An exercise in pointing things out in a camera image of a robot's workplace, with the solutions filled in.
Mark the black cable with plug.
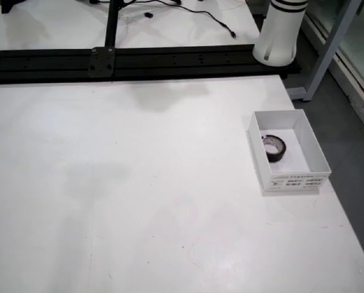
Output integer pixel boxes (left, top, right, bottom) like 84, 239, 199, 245
157, 0, 238, 40

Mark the black stand foot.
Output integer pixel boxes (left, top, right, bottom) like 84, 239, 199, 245
0, 0, 23, 15

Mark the white cardboard bin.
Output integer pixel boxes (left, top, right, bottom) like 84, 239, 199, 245
247, 109, 333, 196

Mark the black upright post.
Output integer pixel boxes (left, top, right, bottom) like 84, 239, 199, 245
104, 0, 123, 49

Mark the black bracket plate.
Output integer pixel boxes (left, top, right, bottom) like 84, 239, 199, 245
88, 47, 115, 78

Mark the black aluminium rail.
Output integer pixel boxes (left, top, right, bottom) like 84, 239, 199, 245
0, 44, 302, 85

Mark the grey metal frame leg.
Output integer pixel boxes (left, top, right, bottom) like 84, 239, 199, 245
287, 0, 363, 102

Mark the black electrical tape roll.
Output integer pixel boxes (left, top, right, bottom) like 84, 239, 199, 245
262, 133, 287, 164

